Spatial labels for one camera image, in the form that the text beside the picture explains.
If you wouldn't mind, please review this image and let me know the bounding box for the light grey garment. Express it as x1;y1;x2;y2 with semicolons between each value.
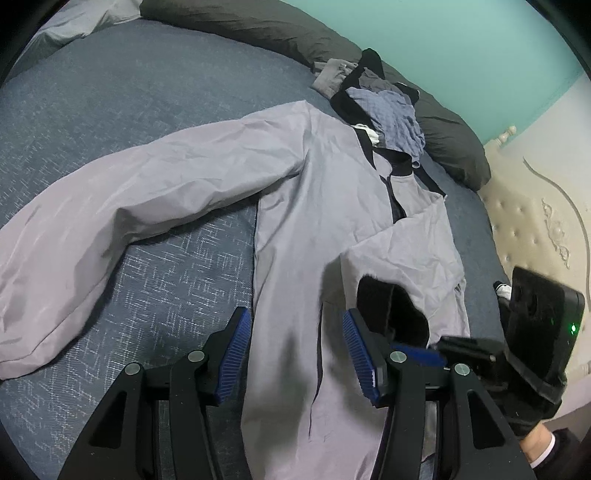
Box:
314;59;358;99

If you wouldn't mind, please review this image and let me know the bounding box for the black garment with white cuff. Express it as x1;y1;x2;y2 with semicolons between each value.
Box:
409;159;447;200

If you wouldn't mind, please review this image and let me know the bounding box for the person's right forearm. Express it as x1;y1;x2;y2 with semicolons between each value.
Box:
519;425;591;480

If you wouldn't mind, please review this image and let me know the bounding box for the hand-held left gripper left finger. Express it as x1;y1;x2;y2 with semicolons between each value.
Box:
58;307;254;480

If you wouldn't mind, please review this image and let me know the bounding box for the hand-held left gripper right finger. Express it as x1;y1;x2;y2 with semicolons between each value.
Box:
342;308;536;480

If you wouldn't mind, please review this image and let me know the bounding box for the small white garment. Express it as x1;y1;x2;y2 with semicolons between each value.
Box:
355;124;382;147

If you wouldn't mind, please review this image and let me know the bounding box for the cream tufted headboard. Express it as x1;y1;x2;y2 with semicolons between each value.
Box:
478;124;591;376

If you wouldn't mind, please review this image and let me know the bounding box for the grey jacket with black trim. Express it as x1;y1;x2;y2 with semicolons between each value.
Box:
0;99;472;480

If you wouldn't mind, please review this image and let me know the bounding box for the dark grey garment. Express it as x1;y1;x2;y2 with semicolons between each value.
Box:
360;69;399;93

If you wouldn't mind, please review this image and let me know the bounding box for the dark grey long pillow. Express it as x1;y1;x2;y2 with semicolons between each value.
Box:
141;0;491;192

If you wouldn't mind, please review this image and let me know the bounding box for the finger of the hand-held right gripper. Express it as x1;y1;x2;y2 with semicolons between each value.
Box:
436;336;502;365
390;344;448;370

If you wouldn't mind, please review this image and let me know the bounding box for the light grey duvet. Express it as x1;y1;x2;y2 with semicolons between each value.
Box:
28;0;144;61

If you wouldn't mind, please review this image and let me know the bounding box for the blue checked shirt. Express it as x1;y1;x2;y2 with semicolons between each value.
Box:
346;88;426;164

